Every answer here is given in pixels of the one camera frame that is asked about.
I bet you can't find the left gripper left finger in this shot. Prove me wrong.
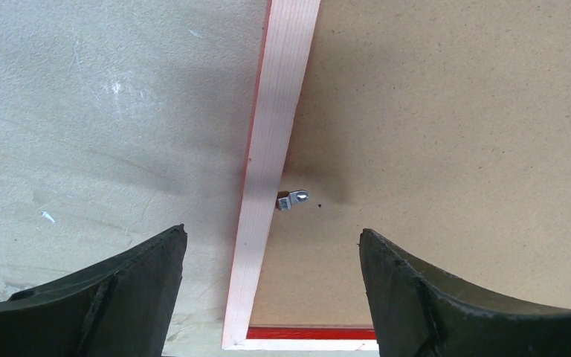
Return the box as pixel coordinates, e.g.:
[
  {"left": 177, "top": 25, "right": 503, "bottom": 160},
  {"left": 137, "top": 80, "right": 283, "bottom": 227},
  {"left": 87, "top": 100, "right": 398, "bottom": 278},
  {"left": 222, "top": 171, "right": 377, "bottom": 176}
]
[{"left": 0, "top": 225, "right": 187, "bottom": 356}]

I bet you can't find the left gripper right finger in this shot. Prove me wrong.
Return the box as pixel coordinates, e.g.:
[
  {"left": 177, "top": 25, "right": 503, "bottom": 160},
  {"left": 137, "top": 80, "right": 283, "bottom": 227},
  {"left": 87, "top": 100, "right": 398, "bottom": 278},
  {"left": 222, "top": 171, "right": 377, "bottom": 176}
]
[{"left": 359, "top": 229, "right": 571, "bottom": 356}]

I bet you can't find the brown cardboard backing board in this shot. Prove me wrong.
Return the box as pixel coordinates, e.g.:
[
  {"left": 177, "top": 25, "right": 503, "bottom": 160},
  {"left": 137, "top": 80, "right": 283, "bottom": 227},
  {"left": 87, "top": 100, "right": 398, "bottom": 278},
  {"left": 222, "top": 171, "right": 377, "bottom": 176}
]
[{"left": 251, "top": 1, "right": 571, "bottom": 327}]

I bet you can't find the red picture frame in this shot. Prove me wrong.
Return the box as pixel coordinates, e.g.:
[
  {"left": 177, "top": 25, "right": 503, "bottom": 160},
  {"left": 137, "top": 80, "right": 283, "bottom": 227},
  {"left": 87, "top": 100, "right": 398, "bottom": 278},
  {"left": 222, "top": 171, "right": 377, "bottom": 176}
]
[{"left": 222, "top": 1, "right": 378, "bottom": 352}]

